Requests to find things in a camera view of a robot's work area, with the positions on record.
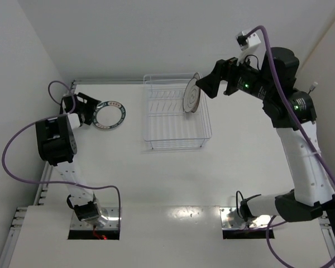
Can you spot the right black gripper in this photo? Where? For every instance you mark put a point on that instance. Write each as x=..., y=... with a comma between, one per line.
x=225, y=77

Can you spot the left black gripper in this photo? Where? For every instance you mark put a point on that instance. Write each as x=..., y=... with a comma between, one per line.
x=82, y=106

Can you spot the white plate with dark rim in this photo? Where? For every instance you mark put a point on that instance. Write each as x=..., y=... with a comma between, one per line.
x=189, y=96

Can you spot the plate with green lettering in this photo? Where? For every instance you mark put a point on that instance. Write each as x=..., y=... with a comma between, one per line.
x=109, y=115

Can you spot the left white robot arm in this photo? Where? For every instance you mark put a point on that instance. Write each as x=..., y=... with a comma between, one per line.
x=56, y=145

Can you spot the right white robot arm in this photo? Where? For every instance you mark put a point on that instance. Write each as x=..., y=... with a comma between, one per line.
x=312, y=193

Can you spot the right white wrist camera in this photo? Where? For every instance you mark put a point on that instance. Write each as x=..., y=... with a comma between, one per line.
x=248, y=45

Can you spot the white wire dish rack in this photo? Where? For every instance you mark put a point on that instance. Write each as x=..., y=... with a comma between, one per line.
x=167, y=126

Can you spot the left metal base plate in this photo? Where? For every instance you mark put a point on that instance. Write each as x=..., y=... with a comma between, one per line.
x=108, y=222

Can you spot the metal base plate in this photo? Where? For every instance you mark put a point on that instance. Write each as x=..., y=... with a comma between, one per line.
x=232, y=222
x=108, y=222

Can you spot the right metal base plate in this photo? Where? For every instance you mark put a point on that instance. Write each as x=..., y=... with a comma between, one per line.
x=232, y=222

